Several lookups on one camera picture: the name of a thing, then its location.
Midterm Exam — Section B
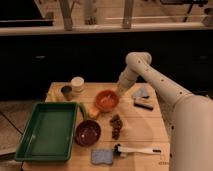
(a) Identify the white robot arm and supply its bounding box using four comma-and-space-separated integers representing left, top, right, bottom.
117, 52, 213, 171

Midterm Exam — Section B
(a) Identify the green vegetable toy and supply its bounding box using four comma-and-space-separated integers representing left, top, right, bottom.
79, 103, 88, 120

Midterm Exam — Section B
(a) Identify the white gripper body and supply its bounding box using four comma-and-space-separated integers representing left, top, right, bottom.
118, 69, 138, 90

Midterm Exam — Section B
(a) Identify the green plastic tray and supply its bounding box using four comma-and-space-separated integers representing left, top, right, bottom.
15, 102, 78, 162

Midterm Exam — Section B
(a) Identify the wooden table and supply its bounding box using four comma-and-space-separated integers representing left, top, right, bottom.
22, 83, 170, 171

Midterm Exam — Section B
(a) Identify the silver metal fork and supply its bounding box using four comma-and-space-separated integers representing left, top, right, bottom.
101, 96, 112, 102

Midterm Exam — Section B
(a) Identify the white cylindrical container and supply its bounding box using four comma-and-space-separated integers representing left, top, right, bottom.
71, 77, 84, 92

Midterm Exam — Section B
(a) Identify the black rectangular block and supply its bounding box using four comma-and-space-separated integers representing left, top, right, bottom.
134, 102, 154, 111

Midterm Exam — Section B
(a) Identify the grey blue cloth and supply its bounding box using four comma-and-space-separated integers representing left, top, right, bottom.
132, 87, 149, 99

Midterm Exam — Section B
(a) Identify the orange bowl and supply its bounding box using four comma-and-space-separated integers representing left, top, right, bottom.
95, 90, 119, 112

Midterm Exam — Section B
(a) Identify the dark red bowl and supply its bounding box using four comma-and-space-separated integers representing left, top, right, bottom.
75, 120, 101, 147

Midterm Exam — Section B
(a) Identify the grey metal cup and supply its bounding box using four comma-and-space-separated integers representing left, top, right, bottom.
61, 85, 72, 101

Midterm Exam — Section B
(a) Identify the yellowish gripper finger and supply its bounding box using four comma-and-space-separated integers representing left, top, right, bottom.
115, 88, 125, 97

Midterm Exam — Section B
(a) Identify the bunch of dark grapes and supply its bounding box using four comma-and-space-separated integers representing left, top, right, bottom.
110, 114, 123, 140

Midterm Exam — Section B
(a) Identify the blue sponge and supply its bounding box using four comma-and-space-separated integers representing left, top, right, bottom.
91, 149, 113, 165

